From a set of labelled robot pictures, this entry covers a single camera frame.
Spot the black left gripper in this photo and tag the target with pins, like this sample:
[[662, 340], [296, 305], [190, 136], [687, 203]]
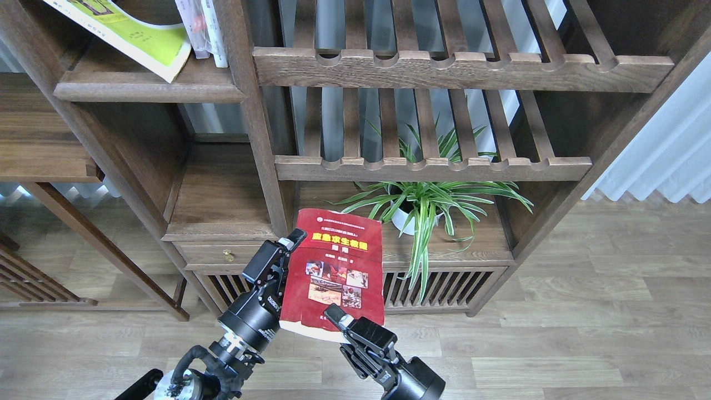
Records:
[[254, 316]]

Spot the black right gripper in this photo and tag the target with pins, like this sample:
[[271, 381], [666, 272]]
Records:
[[371, 354]]

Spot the red paperback book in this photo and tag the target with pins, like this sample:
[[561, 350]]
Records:
[[340, 262]]

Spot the yellow green book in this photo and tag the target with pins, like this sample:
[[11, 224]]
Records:
[[163, 49]]

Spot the white lavender book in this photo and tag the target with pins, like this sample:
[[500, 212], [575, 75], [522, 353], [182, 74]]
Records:
[[193, 18]]

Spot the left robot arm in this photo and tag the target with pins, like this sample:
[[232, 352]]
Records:
[[216, 372]]

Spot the brass drawer knob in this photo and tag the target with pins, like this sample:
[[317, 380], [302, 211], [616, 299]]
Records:
[[228, 256]]

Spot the white plant pot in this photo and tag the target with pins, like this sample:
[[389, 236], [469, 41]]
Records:
[[400, 216]]

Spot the green spider plant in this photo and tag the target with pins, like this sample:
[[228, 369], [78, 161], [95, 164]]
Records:
[[457, 202]]

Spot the dark wooden bookshelf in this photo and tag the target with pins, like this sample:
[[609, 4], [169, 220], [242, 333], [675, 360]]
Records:
[[321, 94]]

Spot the upright white book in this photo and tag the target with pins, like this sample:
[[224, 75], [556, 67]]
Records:
[[215, 38]]

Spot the wooden side furniture left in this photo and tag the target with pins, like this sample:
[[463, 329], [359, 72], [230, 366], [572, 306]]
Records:
[[38, 151]]

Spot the white pleated curtain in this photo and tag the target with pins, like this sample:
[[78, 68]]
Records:
[[671, 154]]

